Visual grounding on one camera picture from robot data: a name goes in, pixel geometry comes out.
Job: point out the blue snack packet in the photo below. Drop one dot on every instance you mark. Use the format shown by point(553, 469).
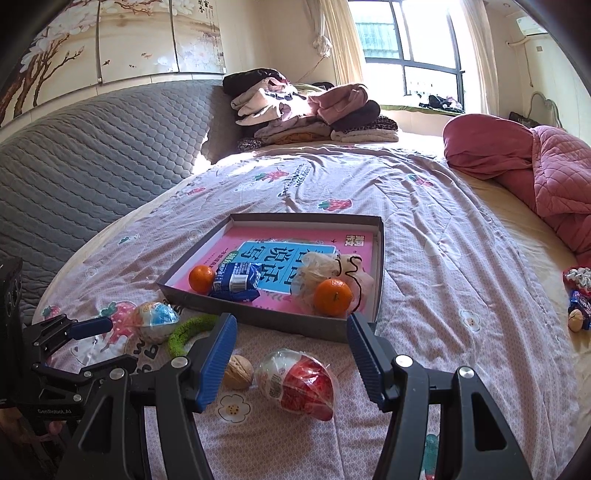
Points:
point(233, 281)

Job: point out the red toy egg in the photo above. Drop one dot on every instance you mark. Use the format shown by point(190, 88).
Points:
point(295, 383)

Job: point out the orange mandarin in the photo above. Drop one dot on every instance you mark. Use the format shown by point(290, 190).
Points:
point(202, 279)
point(332, 297)

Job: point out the pile of folded clothes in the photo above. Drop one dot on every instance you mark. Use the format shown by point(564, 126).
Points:
point(295, 115)

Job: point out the white curved metal frame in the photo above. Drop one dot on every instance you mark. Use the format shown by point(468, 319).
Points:
point(551, 104)

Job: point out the person's left hand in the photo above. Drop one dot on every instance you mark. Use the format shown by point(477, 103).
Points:
point(11, 424)

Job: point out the black bag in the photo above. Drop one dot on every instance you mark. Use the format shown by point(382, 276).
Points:
point(521, 119)

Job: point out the multicoloured toy egg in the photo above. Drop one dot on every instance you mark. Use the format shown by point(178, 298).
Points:
point(154, 321)

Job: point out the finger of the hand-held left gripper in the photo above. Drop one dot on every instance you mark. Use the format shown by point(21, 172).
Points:
point(92, 373)
point(92, 326)

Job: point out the grey quilted headboard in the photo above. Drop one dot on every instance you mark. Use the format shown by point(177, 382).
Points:
point(92, 152)

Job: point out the dark clothes on windowsill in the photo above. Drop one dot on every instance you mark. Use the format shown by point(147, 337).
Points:
point(441, 102)

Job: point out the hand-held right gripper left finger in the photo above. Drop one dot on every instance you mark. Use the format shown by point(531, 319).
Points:
point(217, 360)

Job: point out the pink quilted blanket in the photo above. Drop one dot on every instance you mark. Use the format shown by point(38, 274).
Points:
point(489, 143)

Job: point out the small blue candy packet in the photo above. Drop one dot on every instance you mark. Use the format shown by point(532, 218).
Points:
point(582, 302)

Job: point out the cream curtain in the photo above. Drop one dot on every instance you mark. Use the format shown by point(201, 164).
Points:
point(341, 32)
point(480, 55)

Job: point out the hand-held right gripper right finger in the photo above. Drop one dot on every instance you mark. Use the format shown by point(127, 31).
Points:
point(364, 364)

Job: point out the white air conditioner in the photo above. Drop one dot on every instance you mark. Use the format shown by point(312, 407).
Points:
point(531, 25)

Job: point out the floral wall panels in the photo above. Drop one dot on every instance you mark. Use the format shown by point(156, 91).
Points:
point(138, 37)

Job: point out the pink book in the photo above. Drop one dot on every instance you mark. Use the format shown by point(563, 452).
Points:
point(277, 233)

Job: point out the window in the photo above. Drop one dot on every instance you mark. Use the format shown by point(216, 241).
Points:
point(415, 37)

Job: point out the strawberry printed bed sheet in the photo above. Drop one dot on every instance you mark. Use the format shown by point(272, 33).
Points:
point(415, 230)

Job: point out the shallow grey cardboard box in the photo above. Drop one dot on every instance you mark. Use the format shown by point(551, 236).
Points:
point(277, 320)

